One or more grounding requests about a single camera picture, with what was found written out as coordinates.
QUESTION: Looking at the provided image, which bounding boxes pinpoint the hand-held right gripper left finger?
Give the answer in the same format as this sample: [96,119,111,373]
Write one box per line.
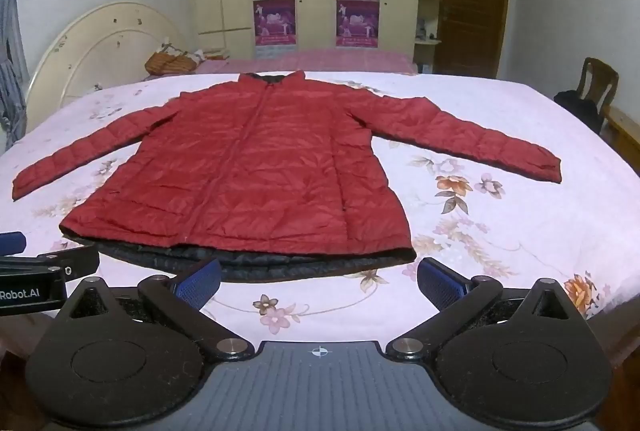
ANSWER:
[65,257,254,362]

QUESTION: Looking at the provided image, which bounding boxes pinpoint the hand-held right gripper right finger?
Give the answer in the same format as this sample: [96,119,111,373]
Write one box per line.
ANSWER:
[386,257,576,359]

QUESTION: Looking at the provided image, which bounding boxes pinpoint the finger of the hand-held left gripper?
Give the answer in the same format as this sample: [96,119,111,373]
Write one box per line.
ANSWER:
[0,231,27,256]
[0,244,100,283]

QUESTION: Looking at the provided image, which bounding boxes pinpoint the red down jacket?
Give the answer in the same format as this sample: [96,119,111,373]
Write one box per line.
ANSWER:
[11,70,563,262]

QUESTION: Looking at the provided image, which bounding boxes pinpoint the black quilted jacket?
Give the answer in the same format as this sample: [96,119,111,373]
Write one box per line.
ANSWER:
[97,238,418,283]

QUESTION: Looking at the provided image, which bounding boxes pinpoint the floral white bed sheet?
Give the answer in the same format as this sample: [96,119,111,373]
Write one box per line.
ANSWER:
[0,70,640,362]

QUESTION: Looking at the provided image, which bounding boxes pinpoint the grey curtain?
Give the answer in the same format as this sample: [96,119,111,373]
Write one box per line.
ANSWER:
[0,0,30,153]

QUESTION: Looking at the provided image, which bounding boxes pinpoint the cream curved headboard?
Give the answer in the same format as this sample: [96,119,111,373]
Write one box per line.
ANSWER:
[25,1,187,133]

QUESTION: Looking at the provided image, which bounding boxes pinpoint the brown woven basket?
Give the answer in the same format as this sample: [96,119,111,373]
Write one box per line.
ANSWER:
[144,44,202,75]

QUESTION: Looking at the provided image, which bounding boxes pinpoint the black bag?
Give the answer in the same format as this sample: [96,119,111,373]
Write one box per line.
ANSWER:
[553,90,602,133]

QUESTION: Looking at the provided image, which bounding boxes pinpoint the wooden bench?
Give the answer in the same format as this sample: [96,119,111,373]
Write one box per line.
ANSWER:
[602,105,640,153]

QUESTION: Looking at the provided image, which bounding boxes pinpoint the pink striped bed cover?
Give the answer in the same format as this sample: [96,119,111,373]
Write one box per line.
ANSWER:
[194,48,419,75]

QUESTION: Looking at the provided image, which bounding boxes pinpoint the wooden chair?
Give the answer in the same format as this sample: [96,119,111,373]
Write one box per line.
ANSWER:
[574,57,621,124]

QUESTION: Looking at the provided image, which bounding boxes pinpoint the cream open shelf unit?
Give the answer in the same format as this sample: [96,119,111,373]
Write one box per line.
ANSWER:
[414,0,447,74]

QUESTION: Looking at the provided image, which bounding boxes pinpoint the purple wall poster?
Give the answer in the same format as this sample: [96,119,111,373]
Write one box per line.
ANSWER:
[335,0,380,48]
[252,0,297,58]

